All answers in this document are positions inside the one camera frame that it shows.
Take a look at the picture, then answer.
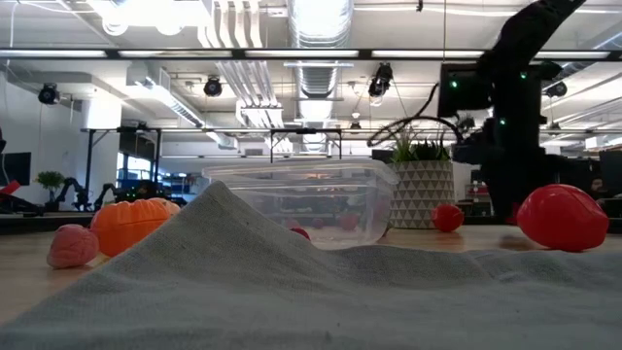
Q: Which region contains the tall black frame stand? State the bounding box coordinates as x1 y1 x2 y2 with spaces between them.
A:
80 125 164 205

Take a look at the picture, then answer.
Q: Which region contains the clear plastic tupperware container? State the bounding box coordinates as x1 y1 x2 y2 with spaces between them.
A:
201 158 400 250

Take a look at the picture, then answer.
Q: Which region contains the black wall monitor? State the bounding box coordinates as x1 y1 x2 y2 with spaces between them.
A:
0 152 32 187

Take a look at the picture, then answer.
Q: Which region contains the grey folded cloth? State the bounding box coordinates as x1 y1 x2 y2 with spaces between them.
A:
0 180 622 350

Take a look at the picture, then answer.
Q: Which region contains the pink bumpy toy fruit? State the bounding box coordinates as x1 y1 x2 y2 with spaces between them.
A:
46 224 100 269

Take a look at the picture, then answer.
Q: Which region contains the red toy fruit green cap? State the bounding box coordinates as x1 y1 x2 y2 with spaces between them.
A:
431 203 466 233

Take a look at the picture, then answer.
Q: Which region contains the orange toy pumpkin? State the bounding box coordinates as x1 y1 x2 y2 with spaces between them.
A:
89 197 172 258

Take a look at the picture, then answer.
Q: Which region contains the black overhead frame stand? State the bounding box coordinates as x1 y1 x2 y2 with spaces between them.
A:
269 127 344 164

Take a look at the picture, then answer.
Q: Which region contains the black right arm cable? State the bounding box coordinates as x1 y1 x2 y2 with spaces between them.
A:
367 82 466 148

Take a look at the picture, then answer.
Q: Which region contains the small background potted plant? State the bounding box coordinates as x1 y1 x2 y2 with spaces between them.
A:
33 169 66 205

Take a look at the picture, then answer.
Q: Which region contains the large red toy fruit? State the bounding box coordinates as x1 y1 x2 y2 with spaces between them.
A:
516 183 610 253

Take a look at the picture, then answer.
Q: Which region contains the black aluminium table frame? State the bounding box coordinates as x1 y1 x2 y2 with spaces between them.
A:
0 211 622 235

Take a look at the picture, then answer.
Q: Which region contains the succulent in patterned white pot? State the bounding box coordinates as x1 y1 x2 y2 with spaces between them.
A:
387 126 457 230

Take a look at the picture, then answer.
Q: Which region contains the black ceiling light rail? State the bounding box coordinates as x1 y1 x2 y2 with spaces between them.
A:
0 47 622 62

